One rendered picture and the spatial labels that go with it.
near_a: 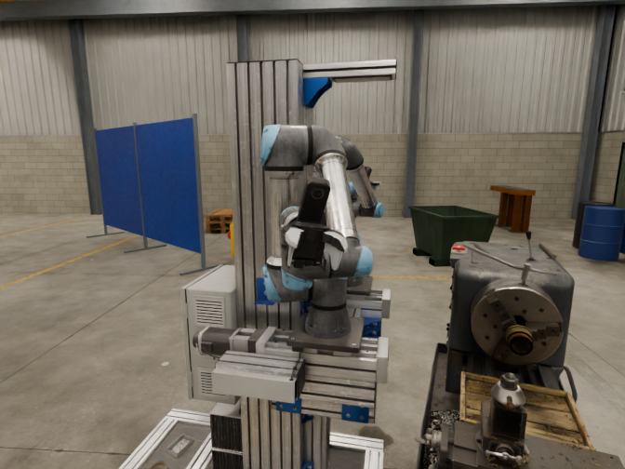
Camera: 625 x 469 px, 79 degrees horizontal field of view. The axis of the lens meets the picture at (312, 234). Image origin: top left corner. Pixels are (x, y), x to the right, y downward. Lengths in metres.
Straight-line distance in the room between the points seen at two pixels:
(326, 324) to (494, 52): 11.72
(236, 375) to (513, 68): 12.03
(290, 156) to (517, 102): 11.69
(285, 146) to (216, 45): 11.44
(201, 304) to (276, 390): 0.48
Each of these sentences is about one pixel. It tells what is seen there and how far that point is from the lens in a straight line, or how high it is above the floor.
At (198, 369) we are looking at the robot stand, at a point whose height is 0.90.
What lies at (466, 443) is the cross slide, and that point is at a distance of 1.22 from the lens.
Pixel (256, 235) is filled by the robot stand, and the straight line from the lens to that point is 1.39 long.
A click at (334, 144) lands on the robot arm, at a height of 1.75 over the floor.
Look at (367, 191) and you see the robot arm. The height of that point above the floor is 1.56.
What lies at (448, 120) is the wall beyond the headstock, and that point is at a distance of 11.98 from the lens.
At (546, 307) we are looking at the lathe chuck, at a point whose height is 1.17.
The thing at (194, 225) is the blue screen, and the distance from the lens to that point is 6.20.
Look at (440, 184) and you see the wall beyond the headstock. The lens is 11.86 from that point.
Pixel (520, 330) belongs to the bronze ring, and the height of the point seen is 1.12.
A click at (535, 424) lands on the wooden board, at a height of 0.89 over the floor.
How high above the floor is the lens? 1.71
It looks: 11 degrees down
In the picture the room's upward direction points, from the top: straight up
